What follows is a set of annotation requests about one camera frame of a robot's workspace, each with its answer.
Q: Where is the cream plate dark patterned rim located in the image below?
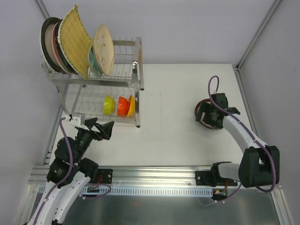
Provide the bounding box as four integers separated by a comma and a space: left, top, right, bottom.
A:
55, 19, 77, 74

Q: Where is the cream plate with metallic rim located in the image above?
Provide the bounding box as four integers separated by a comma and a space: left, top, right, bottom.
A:
40, 17, 65, 73

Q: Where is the aluminium mounting rail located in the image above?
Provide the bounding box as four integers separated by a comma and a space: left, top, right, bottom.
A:
28, 165, 282, 190

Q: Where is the steel two-tier dish rack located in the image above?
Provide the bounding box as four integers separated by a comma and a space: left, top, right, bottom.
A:
41, 37, 144, 128

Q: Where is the beige oval floral plate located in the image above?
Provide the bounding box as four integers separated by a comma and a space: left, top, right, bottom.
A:
92, 24, 114, 75

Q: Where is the pink and cream floral plate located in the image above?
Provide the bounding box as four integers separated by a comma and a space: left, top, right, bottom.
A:
52, 23, 68, 74

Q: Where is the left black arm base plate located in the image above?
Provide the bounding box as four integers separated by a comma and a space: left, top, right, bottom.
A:
94, 168, 113, 184

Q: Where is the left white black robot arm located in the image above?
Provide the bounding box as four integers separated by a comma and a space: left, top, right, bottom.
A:
28, 114, 114, 225

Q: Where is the yellow orange bowl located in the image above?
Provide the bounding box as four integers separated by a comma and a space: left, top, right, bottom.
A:
126, 95, 135, 117

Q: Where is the red orange bowl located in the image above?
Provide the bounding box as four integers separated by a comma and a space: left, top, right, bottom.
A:
117, 97, 130, 116

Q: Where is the cream plate with red rim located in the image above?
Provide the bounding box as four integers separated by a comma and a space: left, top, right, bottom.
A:
195, 99, 222, 130

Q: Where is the yellow woven bamboo mat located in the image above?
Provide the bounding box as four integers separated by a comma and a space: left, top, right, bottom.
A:
58, 4, 91, 79

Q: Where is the teal square plate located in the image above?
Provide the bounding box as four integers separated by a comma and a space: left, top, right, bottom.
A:
87, 47, 103, 78

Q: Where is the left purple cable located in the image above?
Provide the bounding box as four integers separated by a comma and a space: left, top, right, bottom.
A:
32, 116, 112, 223

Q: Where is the white slotted cable duct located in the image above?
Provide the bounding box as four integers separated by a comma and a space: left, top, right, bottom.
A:
37, 185, 213, 197

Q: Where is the lime green bowl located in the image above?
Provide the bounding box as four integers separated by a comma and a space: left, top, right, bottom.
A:
103, 95, 115, 115

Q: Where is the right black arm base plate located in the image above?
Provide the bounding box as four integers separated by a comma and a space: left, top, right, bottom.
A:
195, 171, 212, 187

